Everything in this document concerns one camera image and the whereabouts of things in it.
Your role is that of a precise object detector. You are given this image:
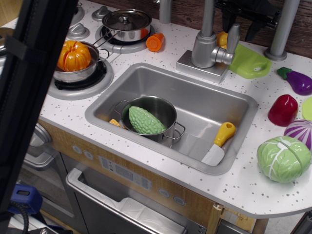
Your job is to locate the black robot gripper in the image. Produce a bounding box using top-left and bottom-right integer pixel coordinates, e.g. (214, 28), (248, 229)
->
(216, 0), (281, 41)

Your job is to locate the silver faucet lever handle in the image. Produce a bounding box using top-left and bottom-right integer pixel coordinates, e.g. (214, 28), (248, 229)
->
(211, 23), (240, 65)

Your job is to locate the yellow toy pepper piece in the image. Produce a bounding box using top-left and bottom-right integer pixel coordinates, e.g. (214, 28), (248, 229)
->
(216, 32), (228, 50)

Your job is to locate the green toy cutting board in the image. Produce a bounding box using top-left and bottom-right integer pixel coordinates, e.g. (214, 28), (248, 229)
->
(229, 44), (272, 79)

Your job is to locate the grey right support pole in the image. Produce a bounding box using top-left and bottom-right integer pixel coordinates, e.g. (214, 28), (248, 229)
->
(264, 0), (300, 61)

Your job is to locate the grey support pole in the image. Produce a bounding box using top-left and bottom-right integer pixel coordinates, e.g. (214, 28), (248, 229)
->
(159, 0), (172, 24)
(264, 0), (300, 61)

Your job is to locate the silver toy faucet body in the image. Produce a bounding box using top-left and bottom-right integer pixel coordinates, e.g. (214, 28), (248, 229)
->
(176, 0), (228, 84)

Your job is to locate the grey middle support pole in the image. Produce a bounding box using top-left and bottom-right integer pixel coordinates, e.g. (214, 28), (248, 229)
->
(159, 0), (172, 24)

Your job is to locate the purple toy eggplant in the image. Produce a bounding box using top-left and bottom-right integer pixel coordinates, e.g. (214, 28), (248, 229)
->
(277, 67), (312, 96)

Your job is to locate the orange toy carrot piece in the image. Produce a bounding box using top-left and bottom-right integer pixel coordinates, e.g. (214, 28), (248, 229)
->
(146, 33), (164, 52)

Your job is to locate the grey toy sink basin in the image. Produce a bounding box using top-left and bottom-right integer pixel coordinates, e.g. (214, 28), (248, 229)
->
(85, 63), (258, 175)

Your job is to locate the red toy bell pepper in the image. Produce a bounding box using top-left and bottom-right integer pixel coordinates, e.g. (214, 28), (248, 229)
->
(268, 94), (298, 127)

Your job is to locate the light green toy piece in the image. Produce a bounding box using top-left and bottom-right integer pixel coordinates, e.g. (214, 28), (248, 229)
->
(302, 97), (312, 121)

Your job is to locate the steel pan with lid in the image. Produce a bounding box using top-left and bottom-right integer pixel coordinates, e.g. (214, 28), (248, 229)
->
(97, 9), (152, 43)

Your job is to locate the purple toy onion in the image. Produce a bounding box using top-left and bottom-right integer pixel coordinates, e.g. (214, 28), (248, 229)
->
(284, 119), (312, 151)

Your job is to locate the steel pot in sink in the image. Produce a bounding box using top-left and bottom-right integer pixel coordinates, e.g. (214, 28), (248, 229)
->
(114, 96), (186, 148)

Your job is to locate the back right stove burner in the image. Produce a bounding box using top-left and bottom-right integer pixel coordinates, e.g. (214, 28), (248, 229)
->
(95, 26), (156, 54)

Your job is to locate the green toy bitter gourd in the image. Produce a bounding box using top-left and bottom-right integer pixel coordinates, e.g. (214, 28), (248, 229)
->
(129, 106), (167, 135)

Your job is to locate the green toy cabbage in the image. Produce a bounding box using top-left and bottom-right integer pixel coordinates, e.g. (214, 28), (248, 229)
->
(257, 136), (312, 183)

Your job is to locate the grey stove knob rear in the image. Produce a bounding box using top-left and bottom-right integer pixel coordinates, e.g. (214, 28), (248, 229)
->
(92, 6), (111, 21)

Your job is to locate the grey stove knob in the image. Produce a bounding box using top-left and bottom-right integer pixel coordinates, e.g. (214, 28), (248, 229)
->
(92, 6), (111, 21)
(66, 23), (90, 40)

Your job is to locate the steel pot on burner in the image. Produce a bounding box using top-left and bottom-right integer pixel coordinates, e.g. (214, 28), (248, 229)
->
(53, 41), (106, 83)

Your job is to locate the yellow toy corn piece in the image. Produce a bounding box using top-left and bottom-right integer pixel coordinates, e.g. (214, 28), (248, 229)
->
(109, 118), (122, 127)

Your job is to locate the back left stove burner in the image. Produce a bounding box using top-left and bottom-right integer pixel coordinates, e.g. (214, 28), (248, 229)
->
(71, 2), (84, 24)

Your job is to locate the grey stove knob middle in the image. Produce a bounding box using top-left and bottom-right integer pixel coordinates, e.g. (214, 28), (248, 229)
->
(66, 23), (90, 40)

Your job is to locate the orange toy pumpkin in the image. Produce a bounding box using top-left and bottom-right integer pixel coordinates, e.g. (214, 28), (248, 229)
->
(57, 40), (91, 72)

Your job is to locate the front grey stove burner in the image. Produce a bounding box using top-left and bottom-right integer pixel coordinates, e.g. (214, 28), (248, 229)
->
(48, 60), (113, 100)

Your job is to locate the silver oven dial knob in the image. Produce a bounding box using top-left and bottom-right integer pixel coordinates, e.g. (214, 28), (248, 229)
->
(29, 123), (52, 147)

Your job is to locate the yellow handled toy knife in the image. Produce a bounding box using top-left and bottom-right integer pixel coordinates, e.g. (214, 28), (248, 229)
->
(201, 122), (236, 166)

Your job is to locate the black foreground frame post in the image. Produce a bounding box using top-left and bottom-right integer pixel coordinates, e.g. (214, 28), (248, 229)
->
(0, 0), (77, 213)

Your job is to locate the silver dishwasher door handle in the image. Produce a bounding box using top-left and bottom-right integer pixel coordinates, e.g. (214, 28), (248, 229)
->
(65, 168), (207, 234)

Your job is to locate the grey oven door handle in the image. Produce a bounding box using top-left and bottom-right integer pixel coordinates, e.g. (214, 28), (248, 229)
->
(23, 146), (55, 171)

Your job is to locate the blue clamp with cable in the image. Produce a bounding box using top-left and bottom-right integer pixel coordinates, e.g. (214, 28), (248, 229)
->
(8, 183), (43, 234)

